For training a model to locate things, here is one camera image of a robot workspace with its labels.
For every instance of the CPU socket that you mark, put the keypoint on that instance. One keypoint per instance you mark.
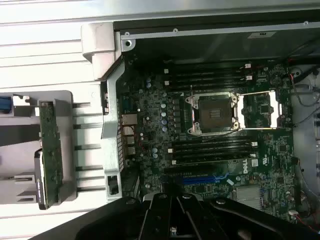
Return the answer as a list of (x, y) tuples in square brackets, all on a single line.
[(212, 112)]

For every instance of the green motherboard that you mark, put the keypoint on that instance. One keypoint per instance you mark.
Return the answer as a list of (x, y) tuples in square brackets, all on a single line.
[(150, 112)]

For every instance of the hard disk in blue carrier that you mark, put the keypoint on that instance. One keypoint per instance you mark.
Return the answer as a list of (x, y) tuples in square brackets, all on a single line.
[(5, 105)]

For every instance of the black RAM slot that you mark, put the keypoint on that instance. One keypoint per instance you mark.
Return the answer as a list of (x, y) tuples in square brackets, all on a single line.
[(207, 65), (207, 71), (212, 148), (212, 161), (212, 154), (207, 77), (212, 142), (207, 83)]

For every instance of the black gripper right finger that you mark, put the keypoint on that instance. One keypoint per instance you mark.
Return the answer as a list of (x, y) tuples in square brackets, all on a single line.
[(200, 220)]

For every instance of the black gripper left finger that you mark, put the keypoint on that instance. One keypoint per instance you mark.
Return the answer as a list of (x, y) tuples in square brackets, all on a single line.
[(155, 220)]

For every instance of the silver socket cover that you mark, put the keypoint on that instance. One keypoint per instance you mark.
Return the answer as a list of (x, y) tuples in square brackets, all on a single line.
[(241, 112)]

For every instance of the grey parts rack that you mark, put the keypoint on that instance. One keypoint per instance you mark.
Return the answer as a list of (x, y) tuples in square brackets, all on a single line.
[(66, 150)]

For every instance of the black and silver PC case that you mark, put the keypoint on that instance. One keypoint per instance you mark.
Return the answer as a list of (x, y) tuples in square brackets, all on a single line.
[(110, 125)]

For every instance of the silver chipset heatsink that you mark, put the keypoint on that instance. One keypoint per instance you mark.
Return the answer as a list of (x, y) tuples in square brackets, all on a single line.
[(247, 197)]

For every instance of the thin metal locking lever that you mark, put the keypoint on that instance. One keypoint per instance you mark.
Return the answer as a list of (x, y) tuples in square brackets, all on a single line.
[(222, 132)]

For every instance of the blue expansion slot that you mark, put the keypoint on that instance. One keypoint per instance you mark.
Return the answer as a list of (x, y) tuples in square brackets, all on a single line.
[(200, 180)]

